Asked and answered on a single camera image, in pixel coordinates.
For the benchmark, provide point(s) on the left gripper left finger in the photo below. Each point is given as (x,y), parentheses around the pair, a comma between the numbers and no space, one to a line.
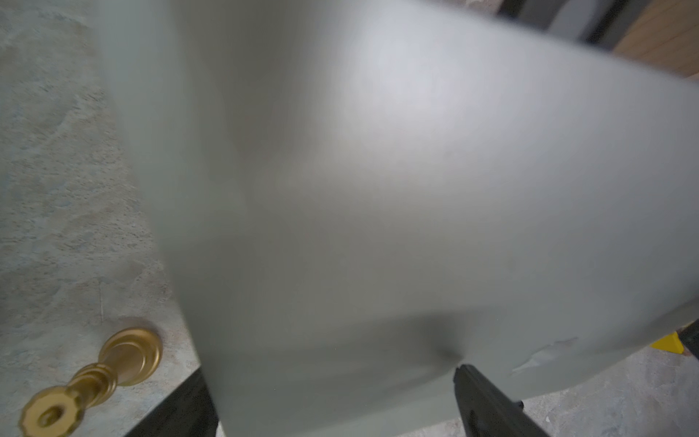
(186,412)

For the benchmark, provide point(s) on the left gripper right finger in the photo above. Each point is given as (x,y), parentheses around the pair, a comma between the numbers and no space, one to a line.
(488,412)

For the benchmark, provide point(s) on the silver laptop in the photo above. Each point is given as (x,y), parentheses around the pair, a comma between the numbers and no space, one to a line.
(352,198)

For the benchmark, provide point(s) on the brass chess-like piece left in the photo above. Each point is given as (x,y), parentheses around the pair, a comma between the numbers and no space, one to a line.
(127,358)

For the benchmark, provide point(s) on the yellow plastic block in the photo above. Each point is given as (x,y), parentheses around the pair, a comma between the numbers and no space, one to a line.
(670,343)

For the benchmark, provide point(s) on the wooden shelf unit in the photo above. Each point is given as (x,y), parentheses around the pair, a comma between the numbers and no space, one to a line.
(665,36)

